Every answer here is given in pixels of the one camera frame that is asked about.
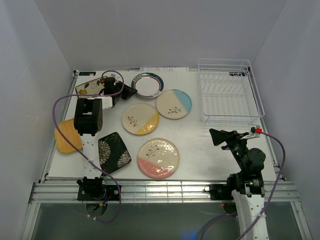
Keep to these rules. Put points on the cream and blue round plate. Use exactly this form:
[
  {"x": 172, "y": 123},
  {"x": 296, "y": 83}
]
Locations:
[{"x": 174, "y": 104}]

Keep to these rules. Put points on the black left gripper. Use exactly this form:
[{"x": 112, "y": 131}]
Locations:
[{"x": 129, "y": 92}]

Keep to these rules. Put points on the cream and yellow round plate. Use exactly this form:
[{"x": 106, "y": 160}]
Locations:
[{"x": 140, "y": 119}]

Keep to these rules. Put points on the square floral cream plate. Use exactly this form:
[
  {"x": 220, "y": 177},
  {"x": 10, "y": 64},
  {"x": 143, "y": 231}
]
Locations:
[{"x": 92, "y": 87}]

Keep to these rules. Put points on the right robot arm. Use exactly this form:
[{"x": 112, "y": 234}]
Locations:
[{"x": 246, "y": 187}]

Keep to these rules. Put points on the green red rimmed white plate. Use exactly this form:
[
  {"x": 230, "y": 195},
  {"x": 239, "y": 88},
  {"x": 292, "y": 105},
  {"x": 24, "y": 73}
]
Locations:
[{"x": 148, "y": 85}]

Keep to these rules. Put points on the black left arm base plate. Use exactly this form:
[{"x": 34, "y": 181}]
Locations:
[{"x": 106, "y": 192}]

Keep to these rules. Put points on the aluminium table frame rail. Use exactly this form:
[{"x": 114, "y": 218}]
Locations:
[{"x": 135, "y": 192}]

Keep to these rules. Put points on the black floral square plate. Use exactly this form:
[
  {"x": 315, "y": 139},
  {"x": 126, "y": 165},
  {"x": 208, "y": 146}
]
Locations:
[{"x": 113, "y": 153}]

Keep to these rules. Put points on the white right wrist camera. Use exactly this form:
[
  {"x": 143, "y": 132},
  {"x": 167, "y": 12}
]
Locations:
[{"x": 254, "y": 132}]

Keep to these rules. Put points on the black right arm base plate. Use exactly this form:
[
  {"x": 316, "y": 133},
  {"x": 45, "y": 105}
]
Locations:
[{"x": 221, "y": 193}]

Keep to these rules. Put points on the white wire dish rack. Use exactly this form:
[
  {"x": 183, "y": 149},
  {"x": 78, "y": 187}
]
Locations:
[{"x": 229, "y": 92}]

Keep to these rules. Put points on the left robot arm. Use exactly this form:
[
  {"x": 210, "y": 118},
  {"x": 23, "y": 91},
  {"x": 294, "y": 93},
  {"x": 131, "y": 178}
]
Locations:
[{"x": 88, "y": 121}]

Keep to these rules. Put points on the yellow woven square mat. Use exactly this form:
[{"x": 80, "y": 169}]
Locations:
[{"x": 69, "y": 131}]

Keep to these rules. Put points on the cream and pink round plate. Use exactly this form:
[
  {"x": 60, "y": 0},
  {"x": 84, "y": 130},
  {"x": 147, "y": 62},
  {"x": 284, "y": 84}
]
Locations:
[{"x": 158, "y": 158}]

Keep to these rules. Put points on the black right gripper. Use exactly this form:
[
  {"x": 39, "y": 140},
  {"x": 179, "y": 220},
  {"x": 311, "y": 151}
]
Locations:
[{"x": 230, "y": 137}]

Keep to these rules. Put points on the papers at table back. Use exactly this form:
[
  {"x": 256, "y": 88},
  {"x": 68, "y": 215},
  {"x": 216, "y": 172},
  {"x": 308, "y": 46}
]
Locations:
[{"x": 164, "y": 69}]

